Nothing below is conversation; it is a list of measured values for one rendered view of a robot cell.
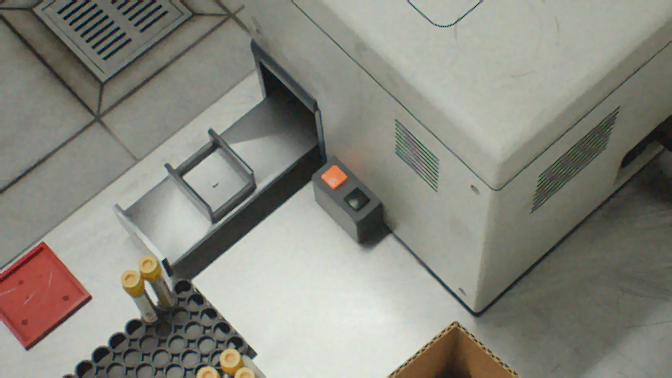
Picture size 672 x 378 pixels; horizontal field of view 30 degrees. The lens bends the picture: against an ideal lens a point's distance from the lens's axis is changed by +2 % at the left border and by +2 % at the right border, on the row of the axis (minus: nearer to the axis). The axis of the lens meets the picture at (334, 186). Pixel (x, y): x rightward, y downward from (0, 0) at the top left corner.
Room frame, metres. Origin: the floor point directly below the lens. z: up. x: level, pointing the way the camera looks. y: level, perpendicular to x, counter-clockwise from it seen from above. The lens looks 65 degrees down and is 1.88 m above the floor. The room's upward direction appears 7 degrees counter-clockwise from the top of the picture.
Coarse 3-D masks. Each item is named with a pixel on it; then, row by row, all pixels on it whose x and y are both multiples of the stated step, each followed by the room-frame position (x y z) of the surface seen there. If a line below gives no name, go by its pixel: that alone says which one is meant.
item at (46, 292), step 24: (24, 264) 0.42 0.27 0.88; (48, 264) 0.42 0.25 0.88; (0, 288) 0.40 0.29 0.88; (24, 288) 0.40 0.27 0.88; (48, 288) 0.40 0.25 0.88; (72, 288) 0.39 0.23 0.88; (0, 312) 0.38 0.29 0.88; (24, 312) 0.38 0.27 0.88; (48, 312) 0.38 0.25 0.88; (72, 312) 0.37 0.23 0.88; (24, 336) 0.36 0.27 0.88
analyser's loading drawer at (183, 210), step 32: (288, 96) 0.53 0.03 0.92; (256, 128) 0.50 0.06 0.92; (288, 128) 0.50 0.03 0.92; (192, 160) 0.48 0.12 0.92; (224, 160) 0.48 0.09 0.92; (256, 160) 0.47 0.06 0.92; (288, 160) 0.47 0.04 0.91; (160, 192) 0.46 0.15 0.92; (192, 192) 0.44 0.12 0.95; (224, 192) 0.45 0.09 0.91; (256, 192) 0.44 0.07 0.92; (128, 224) 0.42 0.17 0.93; (160, 224) 0.43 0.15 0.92; (192, 224) 0.42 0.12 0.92; (224, 224) 0.42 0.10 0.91; (160, 256) 0.39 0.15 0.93
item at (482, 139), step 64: (256, 0) 0.53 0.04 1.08; (320, 0) 0.46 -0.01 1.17; (384, 0) 0.45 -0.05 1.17; (448, 0) 0.44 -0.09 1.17; (512, 0) 0.44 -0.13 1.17; (576, 0) 0.43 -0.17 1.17; (640, 0) 0.42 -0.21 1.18; (256, 64) 0.54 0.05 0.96; (320, 64) 0.47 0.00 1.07; (384, 64) 0.41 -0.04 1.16; (448, 64) 0.40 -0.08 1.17; (512, 64) 0.39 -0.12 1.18; (576, 64) 0.38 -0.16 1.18; (640, 64) 0.40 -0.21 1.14; (320, 128) 0.48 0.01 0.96; (384, 128) 0.41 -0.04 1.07; (448, 128) 0.36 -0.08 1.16; (512, 128) 0.35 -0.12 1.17; (576, 128) 0.37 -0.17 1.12; (640, 128) 0.42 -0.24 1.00; (320, 192) 0.44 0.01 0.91; (384, 192) 0.41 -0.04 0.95; (448, 192) 0.36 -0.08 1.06; (512, 192) 0.33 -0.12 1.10; (576, 192) 0.38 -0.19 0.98; (448, 256) 0.35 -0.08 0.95; (512, 256) 0.34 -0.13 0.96
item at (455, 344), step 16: (448, 336) 0.27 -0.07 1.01; (464, 336) 0.26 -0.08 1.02; (416, 352) 0.26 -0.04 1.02; (432, 352) 0.26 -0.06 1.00; (448, 352) 0.27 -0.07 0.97; (464, 352) 0.26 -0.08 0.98; (480, 352) 0.25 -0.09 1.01; (400, 368) 0.25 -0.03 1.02; (416, 368) 0.25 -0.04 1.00; (432, 368) 0.26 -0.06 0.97; (448, 368) 0.27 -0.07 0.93; (464, 368) 0.26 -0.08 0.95; (480, 368) 0.25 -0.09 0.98; (496, 368) 0.24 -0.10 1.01
